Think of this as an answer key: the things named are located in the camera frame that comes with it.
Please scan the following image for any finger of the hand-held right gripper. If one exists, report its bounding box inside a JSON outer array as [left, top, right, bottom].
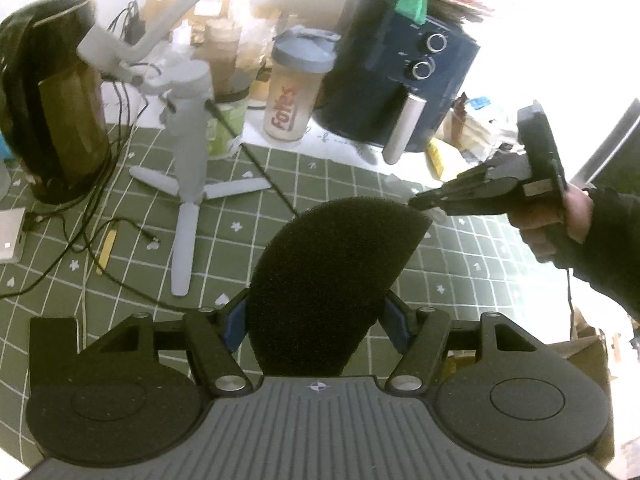
[[450, 152, 532, 187], [407, 182, 526, 217]]

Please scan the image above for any green checked tablecloth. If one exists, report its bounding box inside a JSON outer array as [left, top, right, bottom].
[[0, 122, 587, 397]]

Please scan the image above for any dark blue air fryer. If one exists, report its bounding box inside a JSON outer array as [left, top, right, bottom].
[[311, 0, 482, 167]]

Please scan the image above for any black gimbal cable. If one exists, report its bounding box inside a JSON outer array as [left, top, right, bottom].
[[204, 99, 297, 217]]

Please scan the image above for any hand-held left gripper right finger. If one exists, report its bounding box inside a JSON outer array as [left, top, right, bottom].
[[381, 293, 547, 397]]

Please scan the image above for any black electric kettle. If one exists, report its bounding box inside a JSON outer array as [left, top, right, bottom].
[[0, 0, 114, 207]]

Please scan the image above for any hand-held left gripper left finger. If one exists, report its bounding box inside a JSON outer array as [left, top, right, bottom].
[[96, 294, 254, 397]]

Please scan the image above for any yellow wooden stick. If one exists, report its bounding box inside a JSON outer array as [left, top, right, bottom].
[[96, 227, 119, 277]]

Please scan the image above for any brown cardboard box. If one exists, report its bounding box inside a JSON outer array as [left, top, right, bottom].
[[547, 307, 617, 467]]

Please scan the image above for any person's right hand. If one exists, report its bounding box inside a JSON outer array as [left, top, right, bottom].
[[509, 186, 594, 264]]

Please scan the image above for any yellow wipes pack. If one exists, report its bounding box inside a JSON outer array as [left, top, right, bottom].
[[424, 138, 457, 182]]

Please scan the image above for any white gimbal tripod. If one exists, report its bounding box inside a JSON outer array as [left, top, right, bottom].
[[76, 0, 272, 297]]

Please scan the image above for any white flat box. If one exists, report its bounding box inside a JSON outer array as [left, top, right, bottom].
[[0, 206, 27, 264]]

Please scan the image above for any brown lidded jar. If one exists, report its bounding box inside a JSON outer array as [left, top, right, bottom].
[[202, 19, 242, 92]]

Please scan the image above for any green label jar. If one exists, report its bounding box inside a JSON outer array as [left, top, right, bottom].
[[206, 91, 249, 159]]

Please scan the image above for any grey lid shaker bottle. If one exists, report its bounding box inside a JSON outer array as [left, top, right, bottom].
[[263, 25, 342, 144]]

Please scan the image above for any black half-round sponge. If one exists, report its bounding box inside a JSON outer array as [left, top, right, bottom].
[[246, 197, 447, 377]]

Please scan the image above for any clear container with packets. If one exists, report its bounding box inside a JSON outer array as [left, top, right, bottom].
[[451, 94, 527, 162]]

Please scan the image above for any thin black cable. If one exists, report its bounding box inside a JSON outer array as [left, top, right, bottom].
[[0, 2, 198, 312]]

